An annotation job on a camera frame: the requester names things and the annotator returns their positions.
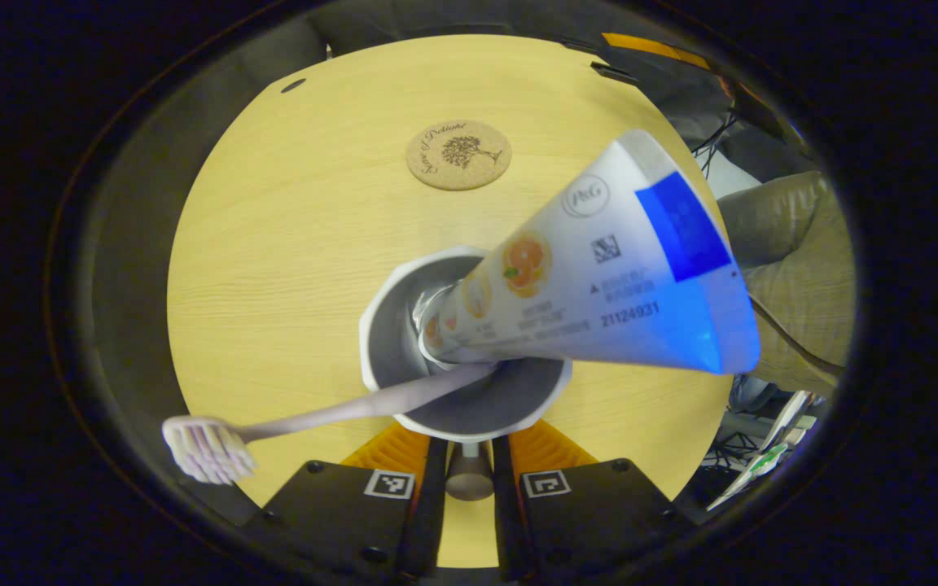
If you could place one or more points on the person's beige trousers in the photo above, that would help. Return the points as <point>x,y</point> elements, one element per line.
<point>795,268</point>

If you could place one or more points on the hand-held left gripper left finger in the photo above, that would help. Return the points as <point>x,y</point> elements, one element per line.
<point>430,505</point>

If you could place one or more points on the round cork coaster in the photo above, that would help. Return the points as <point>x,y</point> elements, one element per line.
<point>458,155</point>

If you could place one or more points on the white toothpaste tube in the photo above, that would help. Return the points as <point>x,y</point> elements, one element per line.
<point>599,285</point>

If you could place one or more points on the white toothbrush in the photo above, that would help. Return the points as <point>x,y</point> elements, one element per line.
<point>314,415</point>

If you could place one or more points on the white green printed sheets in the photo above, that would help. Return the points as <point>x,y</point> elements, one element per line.
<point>762,464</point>

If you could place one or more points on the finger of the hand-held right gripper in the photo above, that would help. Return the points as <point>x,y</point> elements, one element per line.
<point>656,49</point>
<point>615,73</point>

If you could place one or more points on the wooden desktop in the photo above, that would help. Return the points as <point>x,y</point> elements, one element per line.
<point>290,268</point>

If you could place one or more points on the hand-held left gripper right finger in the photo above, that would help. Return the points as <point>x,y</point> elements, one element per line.
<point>506,505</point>

